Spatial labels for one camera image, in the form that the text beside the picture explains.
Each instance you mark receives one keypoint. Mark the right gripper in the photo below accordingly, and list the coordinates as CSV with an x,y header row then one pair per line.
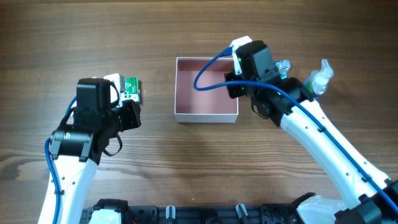
x,y
234,86

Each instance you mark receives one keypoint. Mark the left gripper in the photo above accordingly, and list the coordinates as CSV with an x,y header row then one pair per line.
x,y
131,115

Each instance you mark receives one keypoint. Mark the blue mouthwash bottle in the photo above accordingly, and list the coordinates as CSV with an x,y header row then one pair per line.
x,y
283,67

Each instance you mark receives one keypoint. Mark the green soap box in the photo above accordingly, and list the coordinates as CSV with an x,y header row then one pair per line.
x,y
132,90

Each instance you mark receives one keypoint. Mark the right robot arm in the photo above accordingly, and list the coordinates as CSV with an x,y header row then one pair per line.
x,y
367,195

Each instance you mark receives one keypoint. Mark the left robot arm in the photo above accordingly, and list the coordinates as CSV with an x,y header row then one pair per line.
x,y
98,113

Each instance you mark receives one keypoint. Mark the white box pink interior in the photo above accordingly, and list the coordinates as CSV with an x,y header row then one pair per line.
x,y
193,106

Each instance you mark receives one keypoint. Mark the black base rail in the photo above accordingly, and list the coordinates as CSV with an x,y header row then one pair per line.
x,y
265,214

